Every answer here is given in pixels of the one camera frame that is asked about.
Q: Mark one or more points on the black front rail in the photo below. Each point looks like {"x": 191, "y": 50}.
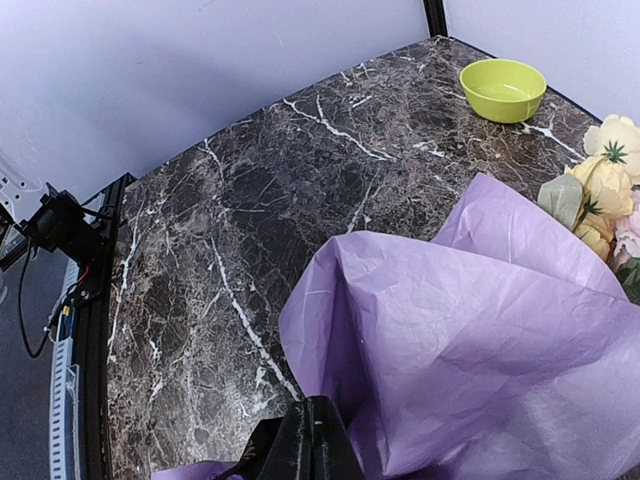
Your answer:
{"x": 90, "y": 337}

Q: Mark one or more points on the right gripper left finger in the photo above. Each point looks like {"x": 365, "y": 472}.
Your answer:
{"x": 290, "y": 456}

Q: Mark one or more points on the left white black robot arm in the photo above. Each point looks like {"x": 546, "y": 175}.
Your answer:
{"x": 49, "y": 218}

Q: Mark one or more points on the green plastic bowl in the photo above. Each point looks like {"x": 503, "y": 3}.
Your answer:
{"x": 503, "y": 91}

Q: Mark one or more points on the pale yellow flower stem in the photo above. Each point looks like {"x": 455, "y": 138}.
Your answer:
{"x": 591, "y": 196}

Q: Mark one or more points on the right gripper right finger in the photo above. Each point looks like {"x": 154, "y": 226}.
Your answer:
{"x": 333, "y": 456}

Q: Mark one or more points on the pink purple wrapping paper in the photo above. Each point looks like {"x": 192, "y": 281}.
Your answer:
{"x": 504, "y": 348}

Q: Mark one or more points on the white slotted cable duct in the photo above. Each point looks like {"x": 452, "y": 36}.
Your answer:
{"x": 64, "y": 452}

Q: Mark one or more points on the left black frame post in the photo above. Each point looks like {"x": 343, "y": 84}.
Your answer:
{"x": 436, "y": 17}

